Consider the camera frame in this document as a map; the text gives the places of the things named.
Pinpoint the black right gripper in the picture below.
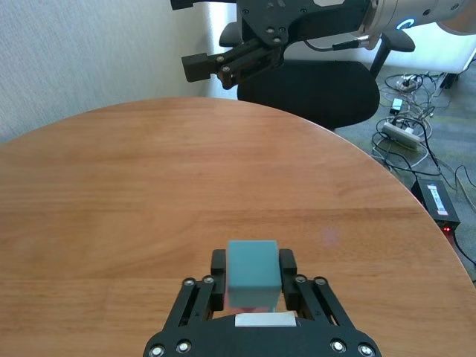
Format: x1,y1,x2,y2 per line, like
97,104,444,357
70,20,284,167
170,0,373,91

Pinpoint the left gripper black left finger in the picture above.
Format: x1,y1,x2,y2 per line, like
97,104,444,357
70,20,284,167
162,248,228,335

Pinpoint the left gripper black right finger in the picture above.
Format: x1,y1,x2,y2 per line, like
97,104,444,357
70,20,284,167
277,248,355,332

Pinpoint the light blue cube block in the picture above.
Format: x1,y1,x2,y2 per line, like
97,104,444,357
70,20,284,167
226,239,280,309

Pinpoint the black office chair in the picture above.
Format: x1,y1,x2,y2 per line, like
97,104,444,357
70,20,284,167
218,22,417,131

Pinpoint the black power supply box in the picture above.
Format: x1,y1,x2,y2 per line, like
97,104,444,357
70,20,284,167
411,178,463,234

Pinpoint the white power strip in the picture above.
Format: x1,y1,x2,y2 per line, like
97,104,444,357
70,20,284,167
382,121,424,150

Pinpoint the white plug cluster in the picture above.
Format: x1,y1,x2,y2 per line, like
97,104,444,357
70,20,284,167
395,73,420,91

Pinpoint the small black plug block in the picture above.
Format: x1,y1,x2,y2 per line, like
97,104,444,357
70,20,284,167
440,72,459,90

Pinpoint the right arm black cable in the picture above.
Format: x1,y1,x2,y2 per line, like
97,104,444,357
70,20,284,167
304,35,380,52

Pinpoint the black floor cable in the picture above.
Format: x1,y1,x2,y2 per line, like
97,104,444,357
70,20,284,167
452,164,476,268

